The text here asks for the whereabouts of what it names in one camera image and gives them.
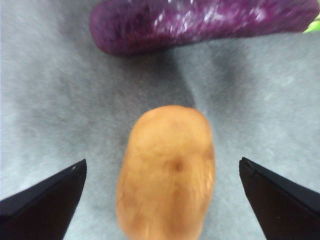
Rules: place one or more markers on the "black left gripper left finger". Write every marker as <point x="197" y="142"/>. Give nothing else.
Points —
<point x="45" y="207"/>

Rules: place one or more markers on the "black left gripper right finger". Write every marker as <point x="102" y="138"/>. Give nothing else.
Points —
<point x="277" y="205"/>

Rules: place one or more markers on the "brown potato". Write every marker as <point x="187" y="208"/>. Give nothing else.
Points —
<point x="167" y="175"/>

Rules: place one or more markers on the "purple eggplant with green stem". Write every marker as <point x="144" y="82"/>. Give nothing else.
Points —
<point x="190" y="25"/>

